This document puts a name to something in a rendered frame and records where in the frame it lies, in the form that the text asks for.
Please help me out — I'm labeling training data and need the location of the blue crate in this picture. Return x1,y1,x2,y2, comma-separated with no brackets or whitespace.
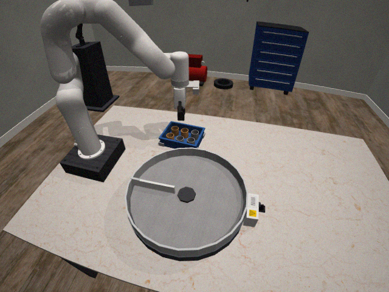
159,121,205,149

